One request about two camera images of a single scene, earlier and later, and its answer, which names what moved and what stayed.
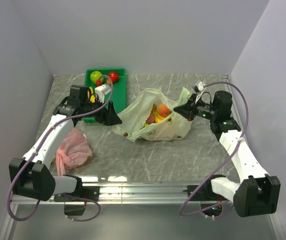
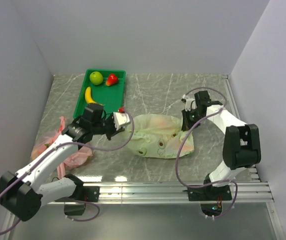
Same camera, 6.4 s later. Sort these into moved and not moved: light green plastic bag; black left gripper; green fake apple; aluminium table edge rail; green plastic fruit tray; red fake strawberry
Moved: light green plastic bag; black left gripper
Not moved: green plastic fruit tray; green fake apple; aluminium table edge rail; red fake strawberry
